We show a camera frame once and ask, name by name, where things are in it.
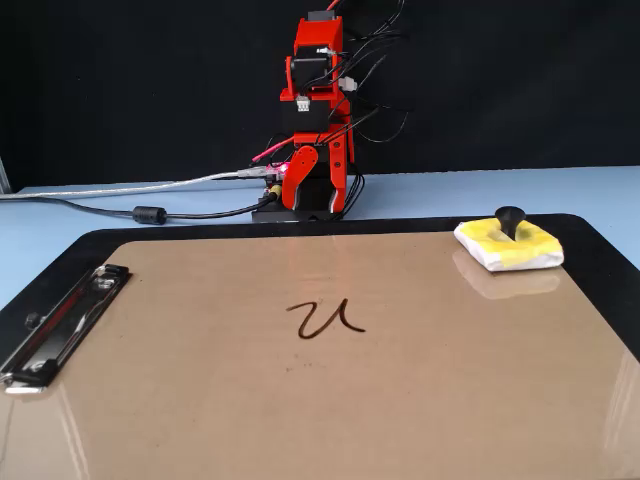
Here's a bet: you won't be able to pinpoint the brown clipboard board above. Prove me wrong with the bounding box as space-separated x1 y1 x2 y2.
0 230 640 480

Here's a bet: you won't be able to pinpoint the black power cable with ferrite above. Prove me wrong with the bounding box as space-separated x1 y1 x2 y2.
24 192 281 227

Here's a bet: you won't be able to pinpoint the yellow sponge with black knob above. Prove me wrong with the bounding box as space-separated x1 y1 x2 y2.
453 205 565 273

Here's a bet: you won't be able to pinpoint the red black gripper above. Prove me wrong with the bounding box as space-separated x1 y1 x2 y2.
281 130 356 214

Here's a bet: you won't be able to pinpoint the red wire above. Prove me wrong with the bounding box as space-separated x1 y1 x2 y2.
252 135 297 164

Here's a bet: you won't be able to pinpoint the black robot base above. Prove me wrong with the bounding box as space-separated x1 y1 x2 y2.
251 172 364 224

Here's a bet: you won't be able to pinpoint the silver metal clipboard clip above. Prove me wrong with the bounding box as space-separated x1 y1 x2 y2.
0 264 134 396

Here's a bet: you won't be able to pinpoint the dark marker writing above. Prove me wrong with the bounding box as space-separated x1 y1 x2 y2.
285 298 367 339

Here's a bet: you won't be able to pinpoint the thin black servo wires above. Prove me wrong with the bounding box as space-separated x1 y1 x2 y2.
319 0 414 221

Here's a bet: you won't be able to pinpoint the silver USB cable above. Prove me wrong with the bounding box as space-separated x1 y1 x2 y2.
0 168 271 202

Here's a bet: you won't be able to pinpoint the controller board with red LED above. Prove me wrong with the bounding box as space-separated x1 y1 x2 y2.
258 160 292 202

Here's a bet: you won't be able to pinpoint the black backdrop cloth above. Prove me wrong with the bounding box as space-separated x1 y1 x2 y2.
0 0 640 195

